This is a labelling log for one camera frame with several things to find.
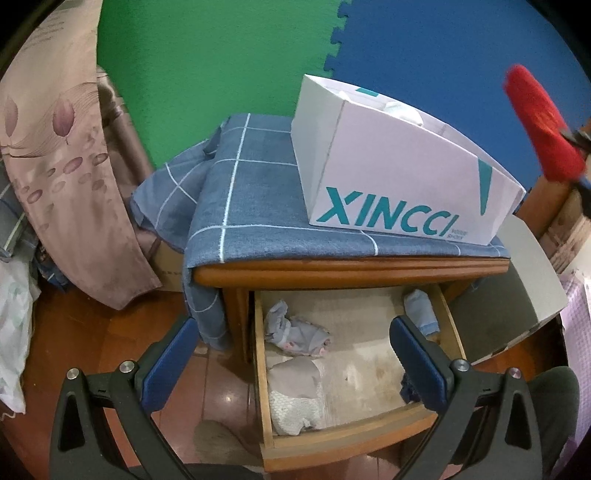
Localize white plastic bag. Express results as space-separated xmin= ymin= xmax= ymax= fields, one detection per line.
xmin=0 ymin=258 xmax=42 ymax=416

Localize brown satin cloth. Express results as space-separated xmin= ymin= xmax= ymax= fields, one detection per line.
xmin=95 ymin=65 xmax=160 ymax=278

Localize beige cardboard box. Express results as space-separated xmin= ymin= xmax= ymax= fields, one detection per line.
xmin=154 ymin=240 xmax=188 ymax=292

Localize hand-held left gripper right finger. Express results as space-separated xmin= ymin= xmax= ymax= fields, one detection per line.
xmin=389 ymin=315 xmax=543 ymax=480

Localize lilac bedsheet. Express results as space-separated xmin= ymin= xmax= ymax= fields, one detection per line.
xmin=558 ymin=268 xmax=591 ymax=480

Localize grey cardboard box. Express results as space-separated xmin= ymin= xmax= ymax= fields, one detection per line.
xmin=450 ymin=213 xmax=570 ymax=365

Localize white textured underwear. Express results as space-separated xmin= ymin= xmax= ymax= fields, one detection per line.
xmin=269 ymin=391 xmax=324 ymax=435

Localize pink floral pillow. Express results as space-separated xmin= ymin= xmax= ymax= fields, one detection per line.
xmin=0 ymin=0 xmax=162 ymax=310

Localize beige underwear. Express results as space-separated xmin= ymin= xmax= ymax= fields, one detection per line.
xmin=269 ymin=359 xmax=324 ymax=398

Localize wooden bed frame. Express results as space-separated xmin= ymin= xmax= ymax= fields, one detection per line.
xmin=515 ymin=117 xmax=591 ymax=278

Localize white cardboard shoe box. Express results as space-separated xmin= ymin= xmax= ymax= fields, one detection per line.
xmin=290 ymin=73 xmax=527 ymax=246

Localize blue checked cloth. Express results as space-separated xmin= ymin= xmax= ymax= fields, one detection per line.
xmin=130 ymin=112 xmax=511 ymax=352

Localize white drawer liner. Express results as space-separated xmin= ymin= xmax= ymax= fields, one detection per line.
xmin=263 ymin=288 xmax=416 ymax=435

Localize light blue sock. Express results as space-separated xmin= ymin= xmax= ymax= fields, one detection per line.
xmin=403 ymin=289 xmax=439 ymax=336

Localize blue foam mat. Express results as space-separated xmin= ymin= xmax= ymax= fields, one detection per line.
xmin=323 ymin=0 xmax=587 ymax=195

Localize green foam mat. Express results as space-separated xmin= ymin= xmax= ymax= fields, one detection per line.
xmin=95 ymin=0 xmax=352 ymax=171

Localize plaid cloth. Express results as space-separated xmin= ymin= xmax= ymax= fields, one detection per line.
xmin=0 ymin=180 xmax=42 ymax=264

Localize dark blue cloth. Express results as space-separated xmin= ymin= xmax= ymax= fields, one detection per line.
xmin=399 ymin=371 xmax=422 ymax=403

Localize grey printed underwear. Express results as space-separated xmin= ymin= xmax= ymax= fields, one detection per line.
xmin=264 ymin=300 xmax=333 ymax=358

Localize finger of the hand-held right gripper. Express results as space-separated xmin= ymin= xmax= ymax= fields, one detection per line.
xmin=560 ymin=128 xmax=591 ymax=151

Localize wooden drawer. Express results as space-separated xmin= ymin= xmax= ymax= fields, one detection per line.
xmin=249 ymin=284 xmax=467 ymax=472

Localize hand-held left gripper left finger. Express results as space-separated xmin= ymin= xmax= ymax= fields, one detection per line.
xmin=48 ymin=315 xmax=200 ymax=480

